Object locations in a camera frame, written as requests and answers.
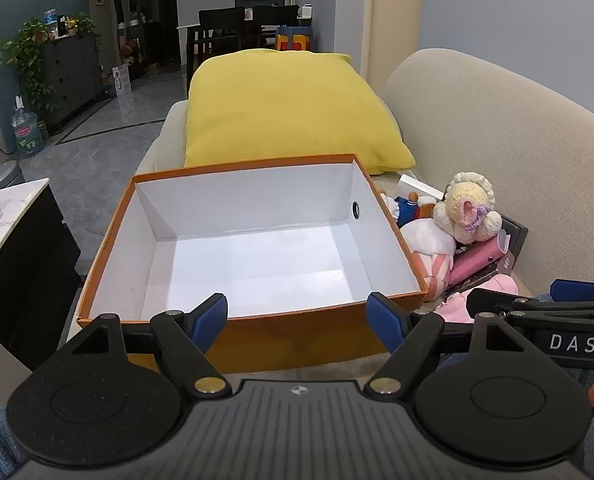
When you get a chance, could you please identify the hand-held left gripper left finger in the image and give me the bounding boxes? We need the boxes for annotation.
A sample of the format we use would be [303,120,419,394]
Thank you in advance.
[52,292,229,401]

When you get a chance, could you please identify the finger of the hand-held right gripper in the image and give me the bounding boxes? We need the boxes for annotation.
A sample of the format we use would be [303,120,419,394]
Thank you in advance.
[550,279,594,304]
[466,288,594,328]

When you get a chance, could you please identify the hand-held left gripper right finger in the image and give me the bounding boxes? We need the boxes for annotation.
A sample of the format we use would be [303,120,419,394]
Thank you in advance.
[364,291,540,399]

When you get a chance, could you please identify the light pink plush pouch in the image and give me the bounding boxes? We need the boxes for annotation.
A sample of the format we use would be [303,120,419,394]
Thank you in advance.
[433,274,520,322]

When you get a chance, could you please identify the pink snap case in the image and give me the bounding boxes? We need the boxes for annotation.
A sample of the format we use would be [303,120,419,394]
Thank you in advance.
[448,236,509,287]

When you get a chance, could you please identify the dark glitter card box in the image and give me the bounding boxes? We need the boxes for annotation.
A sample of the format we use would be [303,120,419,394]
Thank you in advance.
[447,214,529,295]

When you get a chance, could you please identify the orange cardboard box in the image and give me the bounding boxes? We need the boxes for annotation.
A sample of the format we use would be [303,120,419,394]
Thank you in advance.
[76,152,428,376]

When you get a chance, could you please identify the white plush dog black ears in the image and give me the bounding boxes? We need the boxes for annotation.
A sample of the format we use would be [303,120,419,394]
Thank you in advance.
[399,219,459,302]

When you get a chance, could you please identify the cream crochet sheep doll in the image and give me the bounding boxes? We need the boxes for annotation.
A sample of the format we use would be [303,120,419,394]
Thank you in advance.
[433,171,503,246]

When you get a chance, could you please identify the small bear doll blue outfit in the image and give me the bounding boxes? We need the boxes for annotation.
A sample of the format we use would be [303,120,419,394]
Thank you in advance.
[379,191,437,228]

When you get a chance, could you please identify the white long box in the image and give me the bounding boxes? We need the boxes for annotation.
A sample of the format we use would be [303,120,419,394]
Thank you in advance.
[397,174,446,202]

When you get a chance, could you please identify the beige sofa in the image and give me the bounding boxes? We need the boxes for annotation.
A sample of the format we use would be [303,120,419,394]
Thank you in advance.
[137,47,594,376]

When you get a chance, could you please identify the yellow pillow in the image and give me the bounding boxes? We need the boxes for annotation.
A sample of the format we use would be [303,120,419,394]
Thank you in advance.
[183,49,418,176]

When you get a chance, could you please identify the marble top side table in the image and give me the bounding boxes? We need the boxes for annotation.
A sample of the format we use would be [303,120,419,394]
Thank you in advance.
[0,178,84,361]

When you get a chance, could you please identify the white floor appliance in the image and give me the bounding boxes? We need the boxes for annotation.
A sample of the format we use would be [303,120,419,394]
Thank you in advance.
[112,64,130,97]

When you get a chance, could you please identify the large water jug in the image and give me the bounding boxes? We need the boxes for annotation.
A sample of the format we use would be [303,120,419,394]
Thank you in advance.
[10,95,46,157]

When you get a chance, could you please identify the dark grey cabinet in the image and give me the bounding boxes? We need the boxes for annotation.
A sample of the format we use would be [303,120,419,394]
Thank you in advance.
[41,32,104,135]

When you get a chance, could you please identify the dining table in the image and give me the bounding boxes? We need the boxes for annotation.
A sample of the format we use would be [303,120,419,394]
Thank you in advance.
[177,20,312,75]

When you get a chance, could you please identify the stacked coloured plastic stools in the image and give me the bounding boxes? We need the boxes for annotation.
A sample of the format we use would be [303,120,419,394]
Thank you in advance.
[275,25,314,53]

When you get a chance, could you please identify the black dining chair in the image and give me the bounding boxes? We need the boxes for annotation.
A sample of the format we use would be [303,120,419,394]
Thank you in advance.
[198,7,251,59]
[252,4,301,52]

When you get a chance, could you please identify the small potted plant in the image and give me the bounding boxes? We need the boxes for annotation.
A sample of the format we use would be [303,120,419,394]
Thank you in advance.
[73,12,100,39]

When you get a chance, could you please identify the trailing ivy potted plant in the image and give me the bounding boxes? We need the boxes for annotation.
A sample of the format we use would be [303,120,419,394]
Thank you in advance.
[0,16,58,117]

